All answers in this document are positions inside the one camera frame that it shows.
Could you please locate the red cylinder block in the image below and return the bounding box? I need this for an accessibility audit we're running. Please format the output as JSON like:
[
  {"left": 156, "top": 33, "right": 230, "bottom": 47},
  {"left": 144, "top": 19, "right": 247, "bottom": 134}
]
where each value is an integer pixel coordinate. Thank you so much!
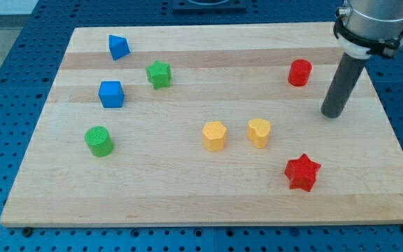
[{"left": 288, "top": 59, "right": 312, "bottom": 87}]

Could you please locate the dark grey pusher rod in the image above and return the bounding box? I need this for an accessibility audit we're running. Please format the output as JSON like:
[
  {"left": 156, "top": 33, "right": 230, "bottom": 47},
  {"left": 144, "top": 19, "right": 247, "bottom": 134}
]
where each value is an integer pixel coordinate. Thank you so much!
[{"left": 320, "top": 52, "right": 367, "bottom": 118}]

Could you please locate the red star block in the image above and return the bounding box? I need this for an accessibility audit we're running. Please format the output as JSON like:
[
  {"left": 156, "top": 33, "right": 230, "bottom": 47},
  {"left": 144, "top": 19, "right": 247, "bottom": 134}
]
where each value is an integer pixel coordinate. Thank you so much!
[{"left": 284, "top": 153, "right": 321, "bottom": 192}]

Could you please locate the wooden board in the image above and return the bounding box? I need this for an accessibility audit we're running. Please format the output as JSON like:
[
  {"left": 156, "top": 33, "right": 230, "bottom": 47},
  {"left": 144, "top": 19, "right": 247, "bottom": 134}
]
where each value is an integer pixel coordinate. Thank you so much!
[{"left": 0, "top": 22, "right": 403, "bottom": 228}]

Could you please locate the yellow hexagon block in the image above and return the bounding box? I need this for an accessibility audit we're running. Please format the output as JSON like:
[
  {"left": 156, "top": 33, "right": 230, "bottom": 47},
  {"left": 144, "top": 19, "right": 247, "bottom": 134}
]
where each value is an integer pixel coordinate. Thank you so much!
[{"left": 202, "top": 121, "right": 227, "bottom": 151}]

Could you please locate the blue triangle block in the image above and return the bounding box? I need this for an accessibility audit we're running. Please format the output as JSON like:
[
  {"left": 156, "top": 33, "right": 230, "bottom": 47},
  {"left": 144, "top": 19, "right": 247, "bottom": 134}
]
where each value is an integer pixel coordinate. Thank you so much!
[{"left": 108, "top": 35, "right": 130, "bottom": 61}]

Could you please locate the green cylinder block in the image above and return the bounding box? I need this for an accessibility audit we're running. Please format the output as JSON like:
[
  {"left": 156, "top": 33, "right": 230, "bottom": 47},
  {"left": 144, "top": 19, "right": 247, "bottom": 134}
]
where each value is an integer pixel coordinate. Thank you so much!
[{"left": 84, "top": 126, "right": 114, "bottom": 158}]

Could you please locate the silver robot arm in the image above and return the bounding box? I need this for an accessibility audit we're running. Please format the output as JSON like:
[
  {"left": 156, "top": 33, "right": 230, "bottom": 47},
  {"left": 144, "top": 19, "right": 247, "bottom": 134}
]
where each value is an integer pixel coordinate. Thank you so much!
[{"left": 333, "top": 0, "right": 403, "bottom": 60}]

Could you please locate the yellow heart block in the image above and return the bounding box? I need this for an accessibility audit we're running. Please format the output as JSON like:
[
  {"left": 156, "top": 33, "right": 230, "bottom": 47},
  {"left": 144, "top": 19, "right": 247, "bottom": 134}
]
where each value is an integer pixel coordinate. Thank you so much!
[{"left": 246, "top": 118, "right": 271, "bottom": 149}]

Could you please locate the green star block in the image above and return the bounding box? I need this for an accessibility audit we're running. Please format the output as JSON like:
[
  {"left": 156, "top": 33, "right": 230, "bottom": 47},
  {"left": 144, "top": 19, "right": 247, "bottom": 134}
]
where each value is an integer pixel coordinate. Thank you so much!
[{"left": 146, "top": 60, "right": 171, "bottom": 90}]

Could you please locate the blue cube block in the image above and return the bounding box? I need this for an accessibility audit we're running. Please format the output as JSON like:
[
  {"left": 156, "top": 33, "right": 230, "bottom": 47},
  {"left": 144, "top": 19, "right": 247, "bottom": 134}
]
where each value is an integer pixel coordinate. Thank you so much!
[{"left": 98, "top": 81, "right": 125, "bottom": 108}]

